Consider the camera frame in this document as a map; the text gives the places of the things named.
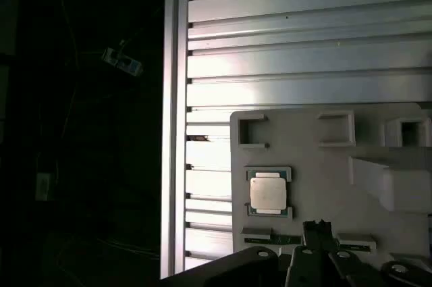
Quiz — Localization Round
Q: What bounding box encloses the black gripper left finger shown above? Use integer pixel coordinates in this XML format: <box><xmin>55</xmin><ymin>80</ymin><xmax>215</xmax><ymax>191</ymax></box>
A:
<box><xmin>161</xmin><ymin>219</ymin><xmax>342</xmax><ymax>287</ymax></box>

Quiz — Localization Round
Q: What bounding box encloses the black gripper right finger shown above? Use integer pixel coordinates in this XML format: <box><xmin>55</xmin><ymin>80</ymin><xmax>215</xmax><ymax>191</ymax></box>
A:
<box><xmin>319</xmin><ymin>221</ymin><xmax>432</xmax><ymax>287</ymax></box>

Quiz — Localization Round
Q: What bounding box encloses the silver CPU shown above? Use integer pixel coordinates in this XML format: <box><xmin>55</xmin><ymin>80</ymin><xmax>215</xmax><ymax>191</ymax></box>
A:
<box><xmin>246</xmin><ymin>167</ymin><xmax>292</xmax><ymax>217</ymax></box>

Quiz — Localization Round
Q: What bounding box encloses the green RAM stick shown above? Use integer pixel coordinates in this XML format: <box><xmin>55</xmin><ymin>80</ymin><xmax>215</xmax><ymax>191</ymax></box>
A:
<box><xmin>242</xmin><ymin>235</ymin><xmax>374</xmax><ymax>251</ymax></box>

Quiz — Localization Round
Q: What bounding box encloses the grey parts rack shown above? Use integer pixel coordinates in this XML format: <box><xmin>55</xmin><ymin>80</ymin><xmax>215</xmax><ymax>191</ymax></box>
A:
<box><xmin>229</xmin><ymin>101</ymin><xmax>432</xmax><ymax>287</ymax></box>

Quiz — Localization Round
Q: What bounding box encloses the white plug connector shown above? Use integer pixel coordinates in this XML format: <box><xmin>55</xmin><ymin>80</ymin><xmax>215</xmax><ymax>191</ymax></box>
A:
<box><xmin>102</xmin><ymin>39</ymin><xmax>143</xmax><ymax>78</ymax></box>

